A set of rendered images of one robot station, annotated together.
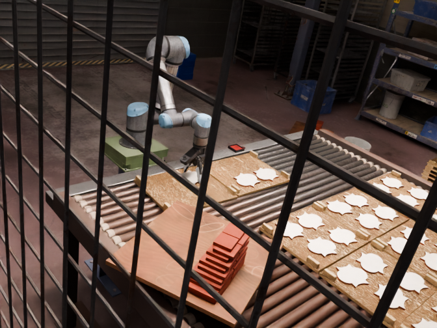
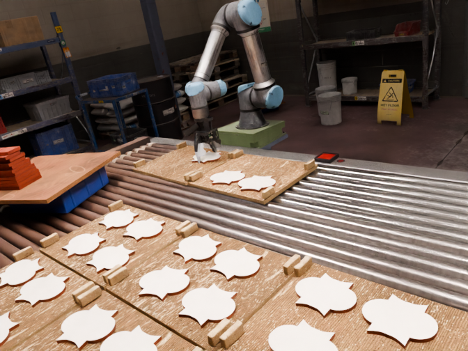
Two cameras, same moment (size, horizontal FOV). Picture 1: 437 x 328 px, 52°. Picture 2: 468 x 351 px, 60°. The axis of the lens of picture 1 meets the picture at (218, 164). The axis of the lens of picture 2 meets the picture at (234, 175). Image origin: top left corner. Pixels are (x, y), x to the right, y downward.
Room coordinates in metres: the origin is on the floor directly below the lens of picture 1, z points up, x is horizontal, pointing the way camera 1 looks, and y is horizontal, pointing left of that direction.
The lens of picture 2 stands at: (2.23, -1.71, 1.56)
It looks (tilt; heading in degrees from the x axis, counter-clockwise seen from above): 22 degrees down; 91
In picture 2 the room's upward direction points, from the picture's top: 10 degrees counter-clockwise
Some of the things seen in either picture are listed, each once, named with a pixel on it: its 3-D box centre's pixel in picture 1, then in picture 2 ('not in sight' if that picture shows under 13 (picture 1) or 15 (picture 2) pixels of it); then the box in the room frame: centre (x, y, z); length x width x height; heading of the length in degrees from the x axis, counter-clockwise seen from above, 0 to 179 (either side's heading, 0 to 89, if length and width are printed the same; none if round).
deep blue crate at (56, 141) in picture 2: not in sight; (53, 140); (-0.28, 3.81, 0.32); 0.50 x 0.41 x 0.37; 42
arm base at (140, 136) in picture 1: (136, 135); (251, 116); (2.32, 0.50, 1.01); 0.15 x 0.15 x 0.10
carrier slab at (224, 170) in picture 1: (244, 173); (251, 175); (2.26, -0.16, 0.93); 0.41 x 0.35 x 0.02; 135
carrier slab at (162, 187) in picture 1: (185, 189); (186, 162); (1.96, 0.14, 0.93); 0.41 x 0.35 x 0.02; 133
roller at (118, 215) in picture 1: (246, 177); (254, 182); (2.26, -0.17, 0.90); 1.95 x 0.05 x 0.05; 137
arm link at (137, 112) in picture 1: (138, 115); (249, 95); (2.33, 0.50, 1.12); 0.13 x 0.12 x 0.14; 131
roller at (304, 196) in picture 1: (285, 204); (203, 216); (2.06, -0.39, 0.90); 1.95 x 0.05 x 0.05; 137
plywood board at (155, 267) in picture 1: (200, 253); (42, 175); (1.35, 0.00, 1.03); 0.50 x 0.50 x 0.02; 70
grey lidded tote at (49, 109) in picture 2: not in sight; (49, 108); (-0.20, 3.82, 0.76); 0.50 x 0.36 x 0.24; 52
